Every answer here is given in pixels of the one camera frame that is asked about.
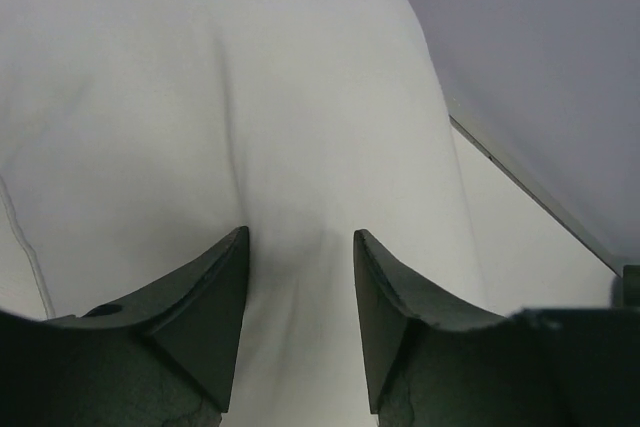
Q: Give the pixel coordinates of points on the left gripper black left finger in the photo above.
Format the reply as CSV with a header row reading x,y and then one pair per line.
x,y
163,355

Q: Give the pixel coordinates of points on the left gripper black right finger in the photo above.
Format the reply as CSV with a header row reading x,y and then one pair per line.
x,y
433,359

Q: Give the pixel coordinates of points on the white pillow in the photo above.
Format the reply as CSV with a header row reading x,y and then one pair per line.
x,y
135,133

